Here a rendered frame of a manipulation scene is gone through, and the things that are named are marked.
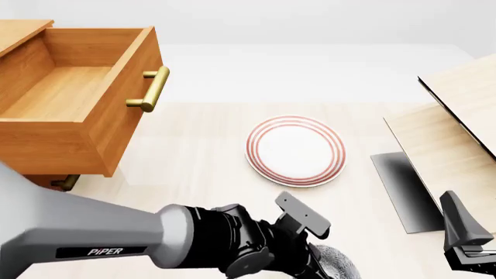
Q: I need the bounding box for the grey patterned bowl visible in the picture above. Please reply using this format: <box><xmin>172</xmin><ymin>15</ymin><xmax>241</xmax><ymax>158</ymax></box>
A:
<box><xmin>314</xmin><ymin>243</ymin><xmax>362</xmax><ymax>279</ymax></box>

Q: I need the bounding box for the dark grey flat panel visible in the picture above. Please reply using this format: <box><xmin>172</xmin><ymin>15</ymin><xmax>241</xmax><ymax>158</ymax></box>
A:
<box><xmin>369</xmin><ymin>151</ymin><xmax>446</xmax><ymax>235</ymax></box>

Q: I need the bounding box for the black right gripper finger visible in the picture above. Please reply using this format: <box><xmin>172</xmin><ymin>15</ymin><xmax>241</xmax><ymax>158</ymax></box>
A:
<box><xmin>439</xmin><ymin>190</ymin><xmax>495</xmax><ymax>252</ymax></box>

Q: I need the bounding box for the pale wood panel with black edge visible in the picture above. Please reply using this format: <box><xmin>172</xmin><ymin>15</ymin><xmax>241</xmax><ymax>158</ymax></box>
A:
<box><xmin>417</xmin><ymin>53</ymin><xmax>496</xmax><ymax>163</ymax></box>

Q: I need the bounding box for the small flat grey plate on stalk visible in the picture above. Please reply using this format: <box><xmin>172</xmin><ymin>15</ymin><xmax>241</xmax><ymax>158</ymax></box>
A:
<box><xmin>274</xmin><ymin>191</ymin><xmax>332</xmax><ymax>240</ymax></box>

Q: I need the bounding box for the white plate with red rings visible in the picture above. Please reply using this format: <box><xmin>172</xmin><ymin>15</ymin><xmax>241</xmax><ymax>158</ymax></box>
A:
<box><xmin>244</xmin><ymin>114</ymin><xmax>347</xmax><ymax>188</ymax></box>

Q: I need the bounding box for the brass drawer handle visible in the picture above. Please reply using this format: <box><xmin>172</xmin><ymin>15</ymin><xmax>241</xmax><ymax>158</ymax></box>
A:
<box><xmin>50</xmin><ymin>174</ymin><xmax>81</xmax><ymax>192</ymax></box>
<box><xmin>125</xmin><ymin>65</ymin><xmax>171</xmax><ymax>114</ymax></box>

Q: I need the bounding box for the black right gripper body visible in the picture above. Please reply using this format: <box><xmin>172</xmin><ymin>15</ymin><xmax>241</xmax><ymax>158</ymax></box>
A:
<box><xmin>443</xmin><ymin>243</ymin><xmax>496</xmax><ymax>276</ymax></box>

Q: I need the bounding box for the open wooden drawer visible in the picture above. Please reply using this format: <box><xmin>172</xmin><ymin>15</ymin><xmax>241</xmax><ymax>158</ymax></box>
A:
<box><xmin>0</xmin><ymin>26</ymin><xmax>165</xmax><ymax>178</ymax></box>

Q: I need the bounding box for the wooden cabinet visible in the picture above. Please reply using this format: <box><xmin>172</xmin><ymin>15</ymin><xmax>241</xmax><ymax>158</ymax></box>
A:
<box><xmin>0</xmin><ymin>19</ymin><xmax>55</xmax><ymax>58</ymax></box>

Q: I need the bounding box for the closed wooden drawer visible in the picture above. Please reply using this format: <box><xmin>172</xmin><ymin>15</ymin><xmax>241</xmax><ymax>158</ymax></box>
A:
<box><xmin>22</xmin><ymin>173</ymin><xmax>78</xmax><ymax>191</ymax></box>

